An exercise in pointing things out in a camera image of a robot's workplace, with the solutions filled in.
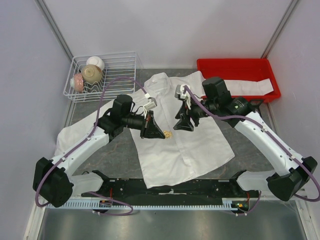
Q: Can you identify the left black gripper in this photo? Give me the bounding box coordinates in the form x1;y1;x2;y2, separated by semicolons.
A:
122;110;165;139

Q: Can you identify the black brooch box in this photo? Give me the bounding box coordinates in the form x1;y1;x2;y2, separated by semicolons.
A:
249;99;264;109

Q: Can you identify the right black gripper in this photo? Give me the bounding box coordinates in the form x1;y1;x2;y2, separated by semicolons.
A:
173;95;219;132

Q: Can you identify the beige ceramic bowl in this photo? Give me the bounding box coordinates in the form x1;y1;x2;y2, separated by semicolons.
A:
81;64;103;85

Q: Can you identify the red plastic bin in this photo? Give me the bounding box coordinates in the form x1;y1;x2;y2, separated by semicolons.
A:
196;58;281;103

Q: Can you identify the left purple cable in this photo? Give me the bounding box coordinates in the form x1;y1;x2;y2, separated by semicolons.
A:
34;76;151;216

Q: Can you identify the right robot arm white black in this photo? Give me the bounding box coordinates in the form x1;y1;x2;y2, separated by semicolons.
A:
173;77;320;202

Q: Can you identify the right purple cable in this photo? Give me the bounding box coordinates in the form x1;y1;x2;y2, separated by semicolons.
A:
183;86;320;216

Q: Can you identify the purple cable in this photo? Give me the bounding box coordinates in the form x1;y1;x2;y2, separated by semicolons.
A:
183;86;320;216
34;76;151;216

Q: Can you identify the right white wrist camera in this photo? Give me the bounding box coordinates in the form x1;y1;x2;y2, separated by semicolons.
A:
174;84;190;101

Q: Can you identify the white wire dish rack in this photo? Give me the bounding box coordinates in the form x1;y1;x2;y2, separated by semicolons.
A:
63;51;138;103

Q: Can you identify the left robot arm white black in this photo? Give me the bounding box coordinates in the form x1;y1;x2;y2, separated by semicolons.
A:
32;94;165;208

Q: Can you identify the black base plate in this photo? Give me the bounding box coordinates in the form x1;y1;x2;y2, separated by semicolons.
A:
97;178;259;205

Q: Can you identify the white button shirt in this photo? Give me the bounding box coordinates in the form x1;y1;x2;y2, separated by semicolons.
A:
54;70;274;190

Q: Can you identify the light blue cable duct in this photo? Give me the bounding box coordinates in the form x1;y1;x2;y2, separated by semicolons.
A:
59;198;249;211

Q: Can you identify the flower brooch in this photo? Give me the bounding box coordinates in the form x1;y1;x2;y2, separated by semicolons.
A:
163;130;173;139

